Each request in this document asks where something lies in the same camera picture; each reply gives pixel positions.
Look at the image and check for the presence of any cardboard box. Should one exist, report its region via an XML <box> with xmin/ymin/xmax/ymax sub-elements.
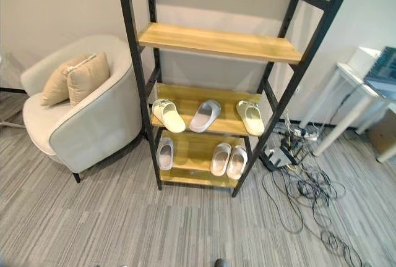
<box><xmin>367</xmin><ymin>109</ymin><xmax>396</xmax><ymax>155</ymax></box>

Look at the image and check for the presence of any white box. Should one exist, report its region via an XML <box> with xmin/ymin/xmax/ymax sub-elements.
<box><xmin>349</xmin><ymin>46</ymin><xmax>382</xmax><ymax>78</ymax></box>

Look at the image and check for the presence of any grey slide slipper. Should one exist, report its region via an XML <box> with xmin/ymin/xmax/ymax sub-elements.
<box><xmin>189</xmin><ymin>99</ymin><xmax>222</xmax><ymax>134</ymax></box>
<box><xmin>158</xmin><ymin>137</ymin><xmax>175</xmax><ymax>171</ymax></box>

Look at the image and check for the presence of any tangled black cable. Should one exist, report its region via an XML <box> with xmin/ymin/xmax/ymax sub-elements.
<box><xmin>262</xmin><ymin>143</ymin><xmax>372</xmax><ymax>267</ymax></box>

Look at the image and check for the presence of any metal floor stand leg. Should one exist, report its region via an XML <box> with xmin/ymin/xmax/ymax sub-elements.
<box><xmin>0</xmin><ymin>87</ymin><xmax>28</xmax><ymax>129</ymax></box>

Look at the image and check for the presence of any cream upholstered armchair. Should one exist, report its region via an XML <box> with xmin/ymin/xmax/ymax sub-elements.
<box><xmin>20</xmin><ymin>34</ymin><xmax>144</xmax><ymax>184</ymax></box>

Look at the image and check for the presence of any white power strip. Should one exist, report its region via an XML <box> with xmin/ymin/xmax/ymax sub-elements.
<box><xmin>293</xmin><ymin>127</ymin><xmax>319</xmax><ymax>142</ymax></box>

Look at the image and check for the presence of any laptop computer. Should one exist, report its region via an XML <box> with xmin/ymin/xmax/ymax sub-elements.
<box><xmin>363</xmin><ymin>45</ymin><xmax>396</xmax><ymax>97</ymax></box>

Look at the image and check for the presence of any pale yellow slipper with bow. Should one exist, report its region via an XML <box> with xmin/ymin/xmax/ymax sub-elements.
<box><xmin>236</xmin><ymin>100</ymin><xmax>265</xmax><ymax>136</ymax></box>
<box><xmin>152</xmin><ymin>99</ymin><xmax>187</xmax><ymax>134</ymax></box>

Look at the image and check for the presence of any white table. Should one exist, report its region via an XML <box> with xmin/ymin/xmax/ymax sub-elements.
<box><xmin>300</xmin><ymin>62</ymin><xmax>396</xmax><ymax>164</ymax></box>

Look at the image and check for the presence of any beige slide slipper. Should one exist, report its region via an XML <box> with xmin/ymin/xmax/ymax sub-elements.
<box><xmin>210</xmin><ymin>143</ymin><xmax>232</xmax><ymax>176</ymax></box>
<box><xmin>226</xmin><ymin>145</ymin><xmax>248</xmax><ymax>179</ymax></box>

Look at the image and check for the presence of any wooden shelf board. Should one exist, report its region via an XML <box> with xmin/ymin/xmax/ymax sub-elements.
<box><xmin>160</xmin><ymin>167</ymin><xmax>239</xmax><ymax>189</ymax></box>
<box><xmin>138</xmin><ymin>22</ymin><xmax>304</xmax><ymax>65</ymax></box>
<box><xmin>157</xmin><ymin>129</ymin><xmax>246</xmax><ymax>175</ymax></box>
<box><xmin>150</xmin><ymin>82</ymin><xmax>263</xmax><ymax>137</ymax></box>

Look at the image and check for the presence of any black metal shoe rack frame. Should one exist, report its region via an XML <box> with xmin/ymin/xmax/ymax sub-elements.
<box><xmin>114</xmin><ymin>0</ymin><xmax>359</xmax><ymax>198</ymax></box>

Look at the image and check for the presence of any tan throw pillow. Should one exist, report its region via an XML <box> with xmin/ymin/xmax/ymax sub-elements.
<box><xmin>40</xmin><ymin>53</ymin><xmax>97</xmax><ymax>107</ymax></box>
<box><xmin>66</xmin><ymin>51</ymin><xmax>111</xmax><ymax>106</ymax></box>

